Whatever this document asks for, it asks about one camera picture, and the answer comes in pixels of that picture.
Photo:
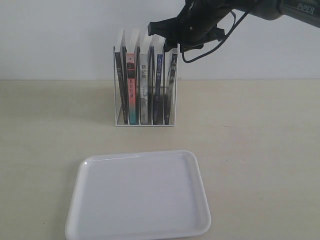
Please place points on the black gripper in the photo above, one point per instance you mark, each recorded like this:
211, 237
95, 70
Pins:
197, 25

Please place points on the blue moon book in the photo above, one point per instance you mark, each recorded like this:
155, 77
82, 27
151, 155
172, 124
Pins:
159, 54

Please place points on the red and teal book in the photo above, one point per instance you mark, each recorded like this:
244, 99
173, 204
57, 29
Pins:
131, 68

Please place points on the black rightmost book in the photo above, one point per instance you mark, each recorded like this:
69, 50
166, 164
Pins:
170, 84

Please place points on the black book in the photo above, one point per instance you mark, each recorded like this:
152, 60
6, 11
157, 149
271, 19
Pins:
119, 57
170, 84

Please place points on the grey white book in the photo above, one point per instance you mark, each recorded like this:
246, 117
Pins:
144, 68

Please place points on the black leftmost book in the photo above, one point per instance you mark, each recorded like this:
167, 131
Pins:
119, 57

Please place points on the white plastic tray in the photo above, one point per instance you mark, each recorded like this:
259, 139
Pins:
151, 195

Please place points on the white wire book rack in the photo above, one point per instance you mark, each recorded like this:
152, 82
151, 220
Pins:
117, 101

